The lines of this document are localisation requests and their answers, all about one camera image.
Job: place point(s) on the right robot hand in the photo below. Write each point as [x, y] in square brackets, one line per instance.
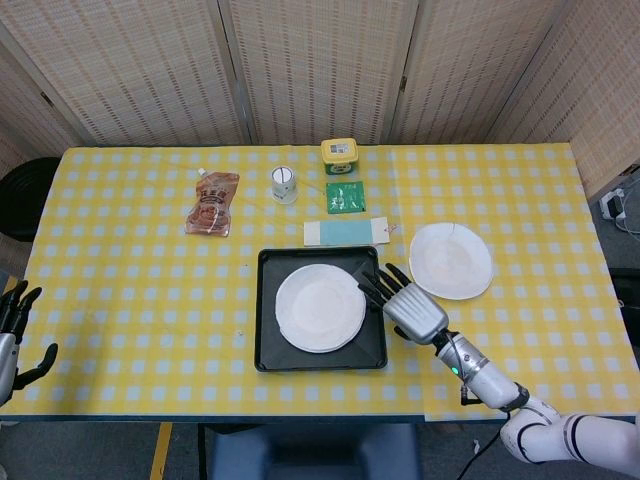
[415, 312]

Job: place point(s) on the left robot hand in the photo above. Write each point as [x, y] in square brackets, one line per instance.
[7, 360]

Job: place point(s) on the white paper plate cracked rim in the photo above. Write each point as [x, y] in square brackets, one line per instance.
[450, 260]

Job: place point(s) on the white paper plate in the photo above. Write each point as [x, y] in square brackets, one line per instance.
[320, 310]

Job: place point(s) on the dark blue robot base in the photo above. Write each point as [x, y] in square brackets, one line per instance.
[310, 455]

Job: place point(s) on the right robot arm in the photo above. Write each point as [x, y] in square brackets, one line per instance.
[490, 380]

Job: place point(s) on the black square plastic tray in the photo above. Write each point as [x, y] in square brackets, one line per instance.
[270, 355]

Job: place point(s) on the white and teal card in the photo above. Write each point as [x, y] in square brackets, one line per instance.
[340, 232]

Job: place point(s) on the green sachet packet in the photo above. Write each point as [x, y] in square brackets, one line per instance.
[345, 197]

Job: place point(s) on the yellow checked tablecloth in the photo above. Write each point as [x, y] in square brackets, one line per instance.
[125, 275]

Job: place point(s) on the black round stool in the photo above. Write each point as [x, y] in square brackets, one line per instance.
[25, 200]

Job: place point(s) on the green tub with yellow lid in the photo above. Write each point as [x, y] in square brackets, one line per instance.
[340, 152]

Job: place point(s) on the yellow floor tape strip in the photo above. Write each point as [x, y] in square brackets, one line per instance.
[161, 450]

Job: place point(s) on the white paper cup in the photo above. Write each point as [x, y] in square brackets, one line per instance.
[284, 187]

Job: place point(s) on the black floor object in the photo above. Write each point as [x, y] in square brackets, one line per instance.
[627, 287]

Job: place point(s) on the black table leg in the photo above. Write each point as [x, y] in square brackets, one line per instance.
[202, 450]

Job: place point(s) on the white power adapter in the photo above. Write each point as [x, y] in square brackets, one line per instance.
[612, 204]

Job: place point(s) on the brown sauce pouch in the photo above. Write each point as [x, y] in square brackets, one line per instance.
[210, 210]

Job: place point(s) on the woven folding screen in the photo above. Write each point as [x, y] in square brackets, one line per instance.
[150, 65]

